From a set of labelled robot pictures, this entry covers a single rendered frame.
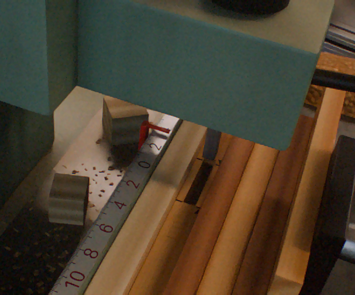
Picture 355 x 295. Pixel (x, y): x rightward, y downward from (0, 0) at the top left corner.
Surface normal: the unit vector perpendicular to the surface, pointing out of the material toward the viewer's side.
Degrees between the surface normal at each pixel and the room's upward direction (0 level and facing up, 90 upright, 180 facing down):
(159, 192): 0
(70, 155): 0
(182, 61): 90
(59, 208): 90
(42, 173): 0
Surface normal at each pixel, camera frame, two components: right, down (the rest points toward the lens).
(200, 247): 0.12, -0.74
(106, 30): -0.33, 0.60
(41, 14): 0.05, 0.67
